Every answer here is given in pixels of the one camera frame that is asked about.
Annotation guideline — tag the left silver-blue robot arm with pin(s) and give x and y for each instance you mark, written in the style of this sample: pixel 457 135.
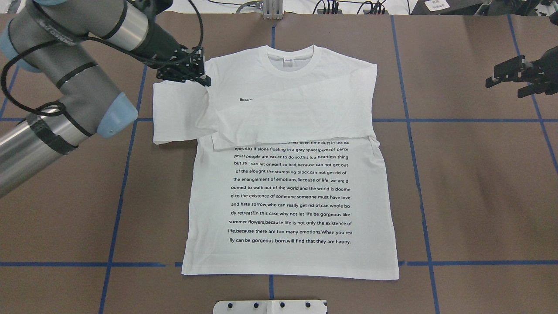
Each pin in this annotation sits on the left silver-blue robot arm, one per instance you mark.
pixel 46 37

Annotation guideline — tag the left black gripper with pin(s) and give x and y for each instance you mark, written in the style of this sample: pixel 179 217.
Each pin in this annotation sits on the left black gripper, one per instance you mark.
pixel 160 45

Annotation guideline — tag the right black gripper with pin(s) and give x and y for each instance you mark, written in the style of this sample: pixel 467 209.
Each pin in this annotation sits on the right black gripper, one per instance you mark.
pixel 546 69

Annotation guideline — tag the aluminium frame post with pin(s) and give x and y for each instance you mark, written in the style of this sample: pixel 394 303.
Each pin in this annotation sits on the aluminium frame post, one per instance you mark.
pixel 272 9

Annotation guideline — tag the white pillar with base plate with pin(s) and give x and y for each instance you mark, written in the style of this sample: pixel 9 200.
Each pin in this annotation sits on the white pillar with base plate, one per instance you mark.
pixel 271 307

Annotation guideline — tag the white long-sleeve printed shirt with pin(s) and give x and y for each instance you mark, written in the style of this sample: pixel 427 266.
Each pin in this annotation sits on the white long-sleeve printed shirt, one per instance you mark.
pixel 288 178

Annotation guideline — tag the black box with white label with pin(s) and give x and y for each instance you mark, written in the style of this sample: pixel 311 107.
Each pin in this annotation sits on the black box with white label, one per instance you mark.
pixel 448 7

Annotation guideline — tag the lower red-black connector board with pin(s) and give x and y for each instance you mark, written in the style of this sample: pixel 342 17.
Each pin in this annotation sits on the lower red-black connector board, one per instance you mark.
pixel 375 8

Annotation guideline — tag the upper red-black connector board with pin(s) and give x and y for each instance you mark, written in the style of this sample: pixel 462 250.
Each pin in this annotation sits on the upper red-black connector board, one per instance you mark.
pixel 328 7

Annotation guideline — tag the red-black connector board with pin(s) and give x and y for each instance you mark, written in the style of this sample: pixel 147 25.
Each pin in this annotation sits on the red-black connector board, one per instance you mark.
pixel 375 8
pixel 328 7

